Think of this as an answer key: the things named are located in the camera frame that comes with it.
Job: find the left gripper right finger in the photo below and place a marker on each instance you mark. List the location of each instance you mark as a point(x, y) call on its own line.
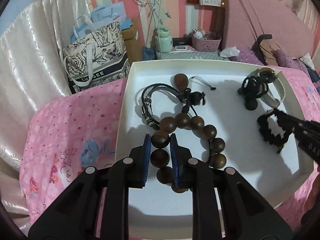
point(225, 204)

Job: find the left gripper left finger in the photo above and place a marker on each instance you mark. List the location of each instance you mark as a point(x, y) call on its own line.
point(74, 213)

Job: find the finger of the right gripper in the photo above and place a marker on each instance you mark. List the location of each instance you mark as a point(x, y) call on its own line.
point(287, 125)
point(302, 124)

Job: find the black scrunchie with charm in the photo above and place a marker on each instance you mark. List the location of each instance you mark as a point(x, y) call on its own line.
point(266, 132)

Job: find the black spiral hair clip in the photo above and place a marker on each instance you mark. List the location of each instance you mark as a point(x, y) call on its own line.
point(253, 88)

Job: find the watch with beige strap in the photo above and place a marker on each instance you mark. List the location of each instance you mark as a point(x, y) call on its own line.
point(272, 88)

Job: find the person's right hand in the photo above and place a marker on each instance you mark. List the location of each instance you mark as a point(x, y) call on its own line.
point(312, 201)

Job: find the purple dotted pillow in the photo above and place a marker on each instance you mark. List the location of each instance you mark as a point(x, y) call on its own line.
point(247, 56)

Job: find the white shallow tray box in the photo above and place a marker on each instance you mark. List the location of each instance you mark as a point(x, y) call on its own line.
point(198, 101)

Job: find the brown black bag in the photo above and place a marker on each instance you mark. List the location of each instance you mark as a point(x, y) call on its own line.
point(265, 50)

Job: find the pink floral bedspread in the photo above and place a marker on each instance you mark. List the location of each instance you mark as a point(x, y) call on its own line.
point(66, 136)

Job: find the white tissue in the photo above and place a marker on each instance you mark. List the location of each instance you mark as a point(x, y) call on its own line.
point(230, 52)

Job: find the pink plastic basket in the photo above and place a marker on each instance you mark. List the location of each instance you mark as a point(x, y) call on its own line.
point(210, 42)

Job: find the pink headboard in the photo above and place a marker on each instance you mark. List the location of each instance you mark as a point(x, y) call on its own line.
point(246, 20)

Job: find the mint green bottle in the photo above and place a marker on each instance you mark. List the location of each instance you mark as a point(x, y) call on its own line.
point(163, 40)

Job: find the white power strip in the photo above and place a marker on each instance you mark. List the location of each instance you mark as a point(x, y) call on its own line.
point(213, 3)

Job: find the cream satin curtain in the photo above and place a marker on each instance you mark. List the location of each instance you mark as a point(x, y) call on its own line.
point(32, 75)

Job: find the black white floral tote bag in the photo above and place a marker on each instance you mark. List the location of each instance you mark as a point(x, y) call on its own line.
point(96, 59)

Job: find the cardboard box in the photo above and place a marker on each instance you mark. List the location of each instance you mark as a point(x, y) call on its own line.
point(134, 48)

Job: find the light blue paper bag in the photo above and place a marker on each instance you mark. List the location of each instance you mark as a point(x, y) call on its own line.
point(101, 16)

